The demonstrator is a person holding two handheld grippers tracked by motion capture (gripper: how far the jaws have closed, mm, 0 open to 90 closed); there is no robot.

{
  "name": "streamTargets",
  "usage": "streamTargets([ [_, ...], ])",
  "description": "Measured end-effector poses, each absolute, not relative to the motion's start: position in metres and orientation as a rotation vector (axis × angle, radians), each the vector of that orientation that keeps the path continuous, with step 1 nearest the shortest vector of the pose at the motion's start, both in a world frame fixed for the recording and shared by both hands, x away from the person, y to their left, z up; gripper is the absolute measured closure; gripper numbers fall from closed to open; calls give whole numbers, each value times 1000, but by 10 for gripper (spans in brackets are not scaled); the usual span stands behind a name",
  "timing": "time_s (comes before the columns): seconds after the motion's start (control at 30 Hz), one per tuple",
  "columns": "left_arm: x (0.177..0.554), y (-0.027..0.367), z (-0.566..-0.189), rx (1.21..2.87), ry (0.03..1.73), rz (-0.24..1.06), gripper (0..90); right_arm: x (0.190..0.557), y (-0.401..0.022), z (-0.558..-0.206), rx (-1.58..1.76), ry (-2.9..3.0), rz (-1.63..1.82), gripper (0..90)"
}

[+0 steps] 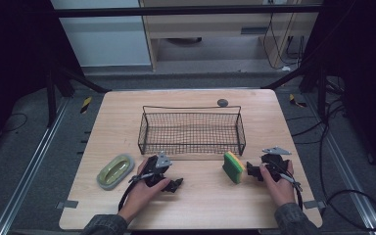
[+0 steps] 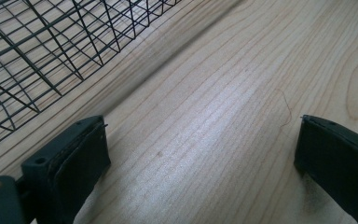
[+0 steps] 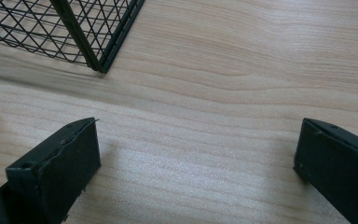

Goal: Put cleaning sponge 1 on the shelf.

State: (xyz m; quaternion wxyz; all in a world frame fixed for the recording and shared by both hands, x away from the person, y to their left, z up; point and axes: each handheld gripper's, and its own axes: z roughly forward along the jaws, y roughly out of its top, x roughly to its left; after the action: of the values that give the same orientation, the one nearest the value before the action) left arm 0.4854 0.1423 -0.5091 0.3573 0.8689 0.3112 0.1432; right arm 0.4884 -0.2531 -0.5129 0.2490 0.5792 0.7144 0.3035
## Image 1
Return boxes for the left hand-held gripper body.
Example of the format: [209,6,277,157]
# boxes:
[142,151,174,189]

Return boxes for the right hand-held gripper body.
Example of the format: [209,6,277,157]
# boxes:
[260,146,293,182]

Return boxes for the green and yellow sponge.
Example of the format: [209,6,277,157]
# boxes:
[221,150,246,185]

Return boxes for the green and grey soap dish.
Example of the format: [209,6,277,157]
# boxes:
[96,153,136,192]

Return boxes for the black wire mesh basket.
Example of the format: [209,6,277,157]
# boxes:
[137,105,247,157]

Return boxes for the person's right hand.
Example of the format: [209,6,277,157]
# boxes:
[259,160,297,209]

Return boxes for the person's left hand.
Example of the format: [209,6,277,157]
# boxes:
[117,159,171,224]

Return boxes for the yellow and black tape strip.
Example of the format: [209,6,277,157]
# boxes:
[288,93,307,109]
[79,96,93,115]

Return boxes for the black metal stand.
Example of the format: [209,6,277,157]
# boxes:
[260,58,328,122]
[43,61,112,129]

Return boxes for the dark curtain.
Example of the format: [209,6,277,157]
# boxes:
[301,0,376,182]
[0,0,83,160]

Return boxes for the white cabinet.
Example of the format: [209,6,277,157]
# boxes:
[50,0,152,69]

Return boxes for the light wooden desk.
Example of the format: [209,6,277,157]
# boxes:
[138,0,321,71]

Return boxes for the black horizontal bar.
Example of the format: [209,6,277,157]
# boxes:
[53,5,323,19]

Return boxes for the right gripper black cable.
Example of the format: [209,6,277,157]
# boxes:
[279,171,305,211]

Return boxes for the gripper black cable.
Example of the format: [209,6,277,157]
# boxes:
[279,171,305,211]
[117,171,155,212]

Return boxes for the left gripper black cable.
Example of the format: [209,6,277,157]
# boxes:
[117,171,155,212]

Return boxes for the grey table bracket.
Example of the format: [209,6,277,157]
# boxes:
[55,200,79,211]
[303,200,327,211]

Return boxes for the aluminium floor rail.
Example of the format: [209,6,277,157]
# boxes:
[305,93,376,235]
[0,97,71,235]

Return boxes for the black cables under desk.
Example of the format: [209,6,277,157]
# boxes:
[261,12,308,71]

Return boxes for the thin black floor cable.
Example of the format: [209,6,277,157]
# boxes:
[0,112,29,134]

